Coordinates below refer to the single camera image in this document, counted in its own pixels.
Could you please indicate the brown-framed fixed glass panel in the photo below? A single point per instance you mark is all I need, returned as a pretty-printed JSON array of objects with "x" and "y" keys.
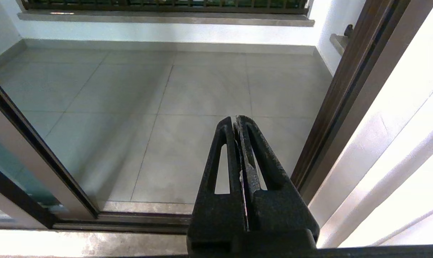
[{"x": 15, "y": 197}]

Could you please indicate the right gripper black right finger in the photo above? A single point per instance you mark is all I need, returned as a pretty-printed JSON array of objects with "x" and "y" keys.
[{"x": 277, "y": 211}]

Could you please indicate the dark brown door jamb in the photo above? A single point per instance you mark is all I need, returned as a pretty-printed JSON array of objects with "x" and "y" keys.
[{"x": 349, "y": 100}]

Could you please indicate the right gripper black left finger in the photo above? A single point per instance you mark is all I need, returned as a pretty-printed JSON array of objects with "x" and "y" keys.
[{"x": 218, "y": 215}]

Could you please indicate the dark metal rail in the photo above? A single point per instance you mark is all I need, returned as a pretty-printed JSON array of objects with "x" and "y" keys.
[{"x": 130, "y": 220}]

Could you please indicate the white curtain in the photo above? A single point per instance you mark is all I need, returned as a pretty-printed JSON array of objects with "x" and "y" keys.
[{"x": 399, "y": 143}]

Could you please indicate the brown-framed sliding glass door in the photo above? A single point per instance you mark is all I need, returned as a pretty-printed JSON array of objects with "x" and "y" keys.
[{"x": 41, "y": 161}]

